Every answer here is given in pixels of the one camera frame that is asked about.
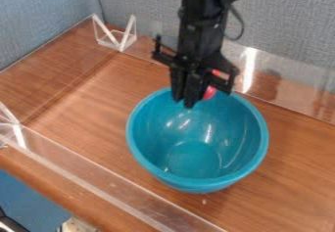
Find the clear acrylic corner bracket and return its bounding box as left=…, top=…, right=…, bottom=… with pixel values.
left=92, top=15, right=137, bottom=52

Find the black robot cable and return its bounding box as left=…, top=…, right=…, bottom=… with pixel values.
left=224, top=4, right=245, bottom=42

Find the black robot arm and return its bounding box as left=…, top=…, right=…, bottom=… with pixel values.
left=152, top=0, right=244, bottom=109

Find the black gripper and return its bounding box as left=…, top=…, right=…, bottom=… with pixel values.
left=152, top=12, right=239, bottom=109

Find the red toy strawberry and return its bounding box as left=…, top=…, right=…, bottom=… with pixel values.
left=203, top=86, right=217, bottom=100

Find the clear acrylic front barrier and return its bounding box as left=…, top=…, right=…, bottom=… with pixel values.
left=0, top=102, right=228, bottom=232

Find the blue plastic bowl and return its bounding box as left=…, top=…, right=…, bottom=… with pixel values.
left=125, top=88, right=269, bottom=194

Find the clear acrylic back barrier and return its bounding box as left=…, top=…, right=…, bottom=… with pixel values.
left=125, top=15, right=335, bottom=125

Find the clear acrylic barrier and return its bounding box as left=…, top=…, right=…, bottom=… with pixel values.
left=125, top=15, right=335, bottom=125
left=0, top=102, right=228, bottom=232

